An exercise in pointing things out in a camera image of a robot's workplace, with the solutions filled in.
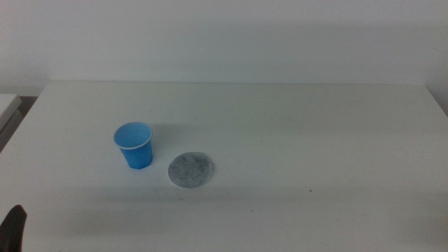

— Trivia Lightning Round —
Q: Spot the grey round cup mat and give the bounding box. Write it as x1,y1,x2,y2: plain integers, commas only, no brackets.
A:
167,151,215,190

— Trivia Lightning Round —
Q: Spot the blue plastic cup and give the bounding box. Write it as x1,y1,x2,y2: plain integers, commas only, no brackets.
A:
113,121,154,171

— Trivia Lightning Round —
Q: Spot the white side table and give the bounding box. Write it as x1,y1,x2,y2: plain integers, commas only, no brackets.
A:
0,93,25,152

